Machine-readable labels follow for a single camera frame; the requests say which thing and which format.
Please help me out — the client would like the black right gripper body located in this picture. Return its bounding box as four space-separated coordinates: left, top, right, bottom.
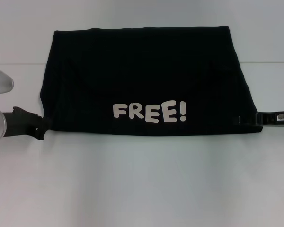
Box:
255 110 284 129

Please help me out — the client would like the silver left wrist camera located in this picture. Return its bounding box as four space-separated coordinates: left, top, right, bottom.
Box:
0 63 14 96

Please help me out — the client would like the black t-shirt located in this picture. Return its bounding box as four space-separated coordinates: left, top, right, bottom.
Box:
39 25 263 137

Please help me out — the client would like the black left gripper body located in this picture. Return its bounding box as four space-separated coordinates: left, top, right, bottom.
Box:
3 106 43 140

